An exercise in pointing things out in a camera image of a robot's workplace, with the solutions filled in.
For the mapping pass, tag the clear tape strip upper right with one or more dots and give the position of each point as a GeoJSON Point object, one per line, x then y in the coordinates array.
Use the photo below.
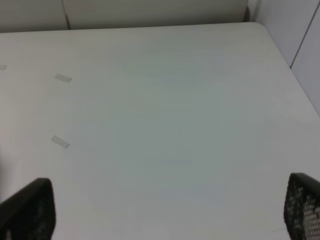
{"type": "Point", "coordinates": [63, 78]}

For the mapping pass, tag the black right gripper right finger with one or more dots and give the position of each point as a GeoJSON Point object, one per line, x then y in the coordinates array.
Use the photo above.
{"type": "Point", "coordinates": [301, 211]}

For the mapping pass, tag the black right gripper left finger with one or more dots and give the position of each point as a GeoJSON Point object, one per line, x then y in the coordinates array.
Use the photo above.
{"type": "Point", "coordinates": [30, 213]}

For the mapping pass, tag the clear tape strip middle right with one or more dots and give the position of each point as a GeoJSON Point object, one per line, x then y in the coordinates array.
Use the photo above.
{"type": "Point", "coordinates": [59, 141]}

